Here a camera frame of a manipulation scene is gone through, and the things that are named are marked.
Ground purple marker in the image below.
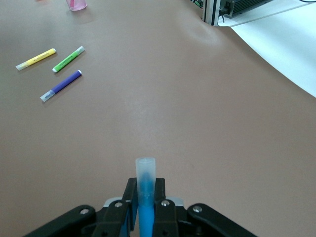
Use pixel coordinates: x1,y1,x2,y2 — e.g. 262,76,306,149
39,70,83,102

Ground pink plastic cup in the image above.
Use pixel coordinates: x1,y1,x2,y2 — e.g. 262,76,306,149
65,0,88,12

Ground brown table cover sheet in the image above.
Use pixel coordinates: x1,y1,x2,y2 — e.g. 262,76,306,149
0,0,316,237

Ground aluminium camera mount post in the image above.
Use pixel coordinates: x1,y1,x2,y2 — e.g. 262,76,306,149
201,0,224,27

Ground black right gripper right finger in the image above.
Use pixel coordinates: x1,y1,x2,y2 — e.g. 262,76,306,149
153,177,180,237

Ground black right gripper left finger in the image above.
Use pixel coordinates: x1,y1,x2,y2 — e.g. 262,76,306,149
93,177,139,237

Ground green marker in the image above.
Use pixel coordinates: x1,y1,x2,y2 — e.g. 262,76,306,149
52,45,86,74

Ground yellow marker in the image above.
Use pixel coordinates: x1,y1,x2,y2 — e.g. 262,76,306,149
15,48,57,71

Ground blue marker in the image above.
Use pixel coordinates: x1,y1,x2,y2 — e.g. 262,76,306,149
135,157,157,237

